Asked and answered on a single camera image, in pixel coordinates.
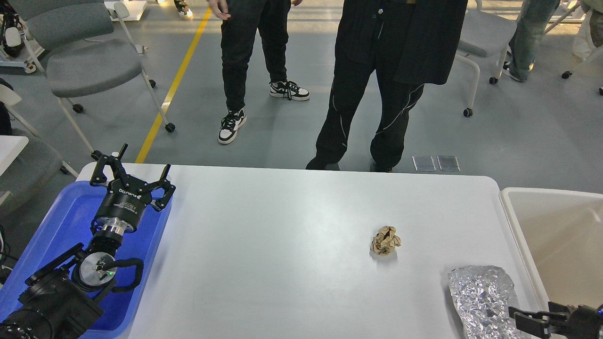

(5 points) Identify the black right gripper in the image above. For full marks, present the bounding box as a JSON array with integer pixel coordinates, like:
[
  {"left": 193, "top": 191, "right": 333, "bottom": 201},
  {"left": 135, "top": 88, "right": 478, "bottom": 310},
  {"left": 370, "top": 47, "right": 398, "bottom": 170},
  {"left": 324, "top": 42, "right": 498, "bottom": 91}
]
[{"left": 508, "top": 302, "right": 603, "bottom": 339}]

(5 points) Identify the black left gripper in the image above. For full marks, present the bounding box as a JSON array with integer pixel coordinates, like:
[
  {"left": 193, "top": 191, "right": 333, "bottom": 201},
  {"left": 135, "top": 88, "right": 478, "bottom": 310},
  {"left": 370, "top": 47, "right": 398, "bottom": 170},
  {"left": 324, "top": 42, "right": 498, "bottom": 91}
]
[{"left": 89, "top": 144, "right": 176, "bottom": 233}]

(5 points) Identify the silver foil bag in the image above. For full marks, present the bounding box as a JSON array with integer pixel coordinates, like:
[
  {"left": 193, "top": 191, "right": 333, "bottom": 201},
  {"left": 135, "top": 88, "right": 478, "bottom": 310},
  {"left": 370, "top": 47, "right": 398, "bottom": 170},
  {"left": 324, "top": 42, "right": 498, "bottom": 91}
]
[{"left": 448, "top": 266, "right": 530, "bottom": 339}]

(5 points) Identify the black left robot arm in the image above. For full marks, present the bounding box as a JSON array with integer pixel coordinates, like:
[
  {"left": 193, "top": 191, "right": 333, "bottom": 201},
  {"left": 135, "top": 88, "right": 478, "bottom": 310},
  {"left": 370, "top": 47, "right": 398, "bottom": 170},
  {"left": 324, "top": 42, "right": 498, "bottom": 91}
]
[{"left": 1, "top": 145, "right": 175, "bottom": 339}]

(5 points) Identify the blue plastic tray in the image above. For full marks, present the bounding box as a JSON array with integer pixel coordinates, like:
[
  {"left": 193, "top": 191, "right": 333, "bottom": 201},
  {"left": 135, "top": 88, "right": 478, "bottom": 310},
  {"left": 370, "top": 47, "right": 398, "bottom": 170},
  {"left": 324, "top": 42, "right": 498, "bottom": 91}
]
[{"left": 0, "top": 181, "right": 171, "bottom": 339}]

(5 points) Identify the white plastic bin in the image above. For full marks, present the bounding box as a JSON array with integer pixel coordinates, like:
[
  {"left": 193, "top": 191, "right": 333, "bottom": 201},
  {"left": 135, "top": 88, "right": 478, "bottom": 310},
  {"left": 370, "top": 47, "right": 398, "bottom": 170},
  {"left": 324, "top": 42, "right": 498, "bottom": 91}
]
[{"left": 500, "top": 187, "right": 603, "bottom": 309}]

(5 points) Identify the white small table left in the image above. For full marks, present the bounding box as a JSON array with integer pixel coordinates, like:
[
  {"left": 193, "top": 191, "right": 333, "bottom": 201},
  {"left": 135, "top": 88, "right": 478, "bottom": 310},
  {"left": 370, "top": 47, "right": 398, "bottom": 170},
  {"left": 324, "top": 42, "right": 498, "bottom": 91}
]
[{"left": 0, "top": 135, "right": 29, "bottom": 175}]

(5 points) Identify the grey chair left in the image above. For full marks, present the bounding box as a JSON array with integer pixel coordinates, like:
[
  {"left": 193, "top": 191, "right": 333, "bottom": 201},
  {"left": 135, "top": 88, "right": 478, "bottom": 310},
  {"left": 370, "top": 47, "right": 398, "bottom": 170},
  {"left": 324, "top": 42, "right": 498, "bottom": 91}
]
[{"left": 9, "top": 0, "right": 175, "bottom": 152}]

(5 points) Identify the grey chair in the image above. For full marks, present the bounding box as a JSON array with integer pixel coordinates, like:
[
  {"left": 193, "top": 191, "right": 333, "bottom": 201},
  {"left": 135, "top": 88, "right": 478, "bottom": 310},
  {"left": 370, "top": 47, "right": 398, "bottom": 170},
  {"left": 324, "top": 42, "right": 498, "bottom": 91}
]
[
  {"left": 455, "top": 0, "right": 516, "bottom": 117},
  {"left": 9, "top": 0, "right": 175, "bottom": 152}
]

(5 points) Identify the crumpled brown paper ball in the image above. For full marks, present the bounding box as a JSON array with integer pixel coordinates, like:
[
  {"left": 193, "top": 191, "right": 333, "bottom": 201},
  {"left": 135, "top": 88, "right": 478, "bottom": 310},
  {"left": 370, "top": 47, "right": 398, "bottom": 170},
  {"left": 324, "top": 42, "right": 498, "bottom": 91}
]
[{"left": 370, "top": 226, "right": 401, "bottom": 256}]

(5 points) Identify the person in black sneakers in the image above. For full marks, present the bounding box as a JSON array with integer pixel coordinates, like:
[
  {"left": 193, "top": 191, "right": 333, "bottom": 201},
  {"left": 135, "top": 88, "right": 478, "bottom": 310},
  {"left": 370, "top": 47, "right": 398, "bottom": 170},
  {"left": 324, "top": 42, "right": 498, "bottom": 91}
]
[{"left": 207, "top": 0, "right": 310, "bottom": 145}]

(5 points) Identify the right metal floor plate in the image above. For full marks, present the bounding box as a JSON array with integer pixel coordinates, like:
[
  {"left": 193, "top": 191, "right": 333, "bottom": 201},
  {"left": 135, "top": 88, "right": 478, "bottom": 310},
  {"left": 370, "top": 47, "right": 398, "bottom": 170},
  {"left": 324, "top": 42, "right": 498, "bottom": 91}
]
[{"left": 437, "top": 156, "right": 461, "bottom": 172}]

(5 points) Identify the metal floor plate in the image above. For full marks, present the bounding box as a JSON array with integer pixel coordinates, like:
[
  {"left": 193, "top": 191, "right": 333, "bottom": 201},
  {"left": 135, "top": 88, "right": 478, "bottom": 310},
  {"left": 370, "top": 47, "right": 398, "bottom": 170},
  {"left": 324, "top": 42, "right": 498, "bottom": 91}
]
[
  {"left": 413, "top": 156, "right": 436, "bottom": 172},
  {"left": 437, "top": 156, "right": 461, "bottom": 172}
]

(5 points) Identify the left metal floor plate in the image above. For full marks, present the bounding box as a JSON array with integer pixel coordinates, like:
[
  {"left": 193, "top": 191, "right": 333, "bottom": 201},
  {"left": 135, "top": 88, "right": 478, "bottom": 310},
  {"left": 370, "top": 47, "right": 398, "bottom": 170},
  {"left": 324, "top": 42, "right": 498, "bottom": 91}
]
[{"left": 413, "top": 156, "right": 436, "bottom": 172}]

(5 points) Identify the grey chair right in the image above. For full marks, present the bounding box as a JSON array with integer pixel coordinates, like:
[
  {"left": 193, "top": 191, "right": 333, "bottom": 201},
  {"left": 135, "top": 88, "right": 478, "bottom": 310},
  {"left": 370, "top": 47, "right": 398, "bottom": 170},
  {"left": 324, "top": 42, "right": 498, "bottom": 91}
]
[{"left": 455, "top": 0, "right": 516, "bottom": 117}]

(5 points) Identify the person in black coat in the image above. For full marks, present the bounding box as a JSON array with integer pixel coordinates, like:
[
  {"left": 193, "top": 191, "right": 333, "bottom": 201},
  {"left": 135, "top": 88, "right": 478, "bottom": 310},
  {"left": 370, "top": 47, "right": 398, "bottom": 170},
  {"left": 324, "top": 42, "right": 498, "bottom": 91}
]
[{"left": 306, "top": 0, "right": 468, "bottom": 172}]

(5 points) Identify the person at right edge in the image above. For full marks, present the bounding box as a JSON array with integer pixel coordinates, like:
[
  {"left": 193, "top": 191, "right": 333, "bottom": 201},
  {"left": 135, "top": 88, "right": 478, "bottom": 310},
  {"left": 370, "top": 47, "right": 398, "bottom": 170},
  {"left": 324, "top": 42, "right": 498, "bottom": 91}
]
[{"left": 502, "top": 0, "right": 560, "bottom": 83}]

